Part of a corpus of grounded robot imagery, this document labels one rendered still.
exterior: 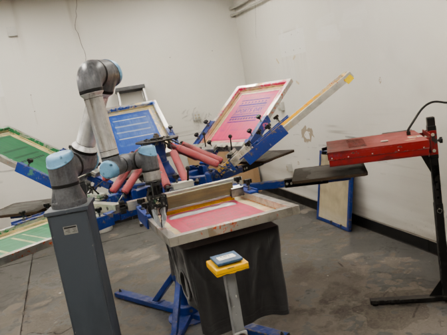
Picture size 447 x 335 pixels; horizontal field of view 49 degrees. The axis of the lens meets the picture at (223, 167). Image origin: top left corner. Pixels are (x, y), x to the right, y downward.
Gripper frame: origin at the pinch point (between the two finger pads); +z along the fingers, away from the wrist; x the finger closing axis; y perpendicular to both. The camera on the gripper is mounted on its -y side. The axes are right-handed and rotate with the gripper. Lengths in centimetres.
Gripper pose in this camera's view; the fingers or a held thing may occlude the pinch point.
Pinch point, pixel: (161, 224)
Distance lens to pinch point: 219.6
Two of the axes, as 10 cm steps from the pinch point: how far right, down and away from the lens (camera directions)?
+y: 3.1, 0.6, -9.5
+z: 1.8, 9.8, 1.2
